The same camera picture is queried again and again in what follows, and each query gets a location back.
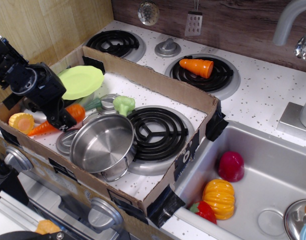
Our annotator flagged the light green plastic plate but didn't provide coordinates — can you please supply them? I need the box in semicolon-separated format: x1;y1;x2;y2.
57;65;104;100

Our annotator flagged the back left black burner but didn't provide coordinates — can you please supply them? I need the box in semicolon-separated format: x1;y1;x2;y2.
83;30;146;63

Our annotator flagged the dark red toy vegetable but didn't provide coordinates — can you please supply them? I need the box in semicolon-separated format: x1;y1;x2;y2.
218;151;245;182

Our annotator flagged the red toy strawberry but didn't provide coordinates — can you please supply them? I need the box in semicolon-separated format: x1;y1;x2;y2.
189;200;217;224

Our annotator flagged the silver oven knob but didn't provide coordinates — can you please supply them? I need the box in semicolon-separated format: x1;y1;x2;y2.
88;197;123;232
4;146;33;173

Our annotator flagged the yellow toy corn piece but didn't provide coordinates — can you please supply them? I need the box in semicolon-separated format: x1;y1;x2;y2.
8;112;35;134

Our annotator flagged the hanging metal strainer spoon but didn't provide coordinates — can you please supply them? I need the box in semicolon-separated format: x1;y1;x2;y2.
137;0;160;26

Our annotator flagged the yellow orange toy pumpkin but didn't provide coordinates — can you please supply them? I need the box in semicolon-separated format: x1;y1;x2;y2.
202;179;235;220

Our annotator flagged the back right black burner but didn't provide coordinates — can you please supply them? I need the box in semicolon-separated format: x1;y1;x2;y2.
164;53;241;101

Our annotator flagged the orange toy food bottom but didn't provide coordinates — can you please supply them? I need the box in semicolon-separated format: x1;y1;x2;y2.
35;219;61;235

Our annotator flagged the cardboard fence with black tape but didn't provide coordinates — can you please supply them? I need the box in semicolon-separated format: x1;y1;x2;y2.
0;46;222;228

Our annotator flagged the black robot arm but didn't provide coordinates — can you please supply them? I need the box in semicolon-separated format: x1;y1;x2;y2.
0;35;77;132

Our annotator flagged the green toy broccoli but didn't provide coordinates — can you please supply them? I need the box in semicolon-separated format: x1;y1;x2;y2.
112;95;136;117

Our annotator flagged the hanging metal spatula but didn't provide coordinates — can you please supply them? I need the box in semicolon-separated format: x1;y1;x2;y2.
184;0;203;37

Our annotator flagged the silver oven knob right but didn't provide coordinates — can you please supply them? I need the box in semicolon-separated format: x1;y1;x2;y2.
88;197;123;232

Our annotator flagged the hanging shiny metal spoon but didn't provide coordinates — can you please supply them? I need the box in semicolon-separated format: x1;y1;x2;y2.
294;34;306;61

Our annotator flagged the stainless steel sink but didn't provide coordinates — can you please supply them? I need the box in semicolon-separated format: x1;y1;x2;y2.
175;121;306;240

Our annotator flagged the silver oven knob left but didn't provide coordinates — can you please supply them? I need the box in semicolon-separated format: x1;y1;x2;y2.
4;146;33;173

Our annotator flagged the silver stove knob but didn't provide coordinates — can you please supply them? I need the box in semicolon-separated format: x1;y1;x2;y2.
56;128;79;157
154;38;182;58
96;94;119;115

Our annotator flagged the silver faucet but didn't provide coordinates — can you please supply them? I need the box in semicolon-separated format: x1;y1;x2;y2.
272;0;306;46

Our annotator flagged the stainless steel pot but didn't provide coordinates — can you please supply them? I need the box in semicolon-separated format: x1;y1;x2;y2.
69;114;138;182

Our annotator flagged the silver front stove knob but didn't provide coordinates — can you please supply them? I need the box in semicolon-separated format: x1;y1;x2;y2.
56;128;79;157

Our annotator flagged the orange toy carrot half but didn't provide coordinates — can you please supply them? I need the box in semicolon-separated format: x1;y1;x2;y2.
179;58;214;79

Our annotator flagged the front right black burner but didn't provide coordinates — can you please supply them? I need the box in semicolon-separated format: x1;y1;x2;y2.
127;105;194;176

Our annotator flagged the orange toy carrot green top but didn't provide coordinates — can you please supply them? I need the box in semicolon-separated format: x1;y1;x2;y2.
27;98;102;137

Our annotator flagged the silver back stove knob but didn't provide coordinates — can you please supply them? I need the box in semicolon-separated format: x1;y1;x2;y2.
154;38;182;58

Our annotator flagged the silver centre stove knob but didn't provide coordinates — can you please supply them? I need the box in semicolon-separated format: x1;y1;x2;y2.
96;94;119;115

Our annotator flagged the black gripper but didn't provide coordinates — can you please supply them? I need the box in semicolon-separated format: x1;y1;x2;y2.
11;62;77;132

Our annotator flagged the silver bowl in sink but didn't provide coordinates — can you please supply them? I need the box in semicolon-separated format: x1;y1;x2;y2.
283;199;306;240

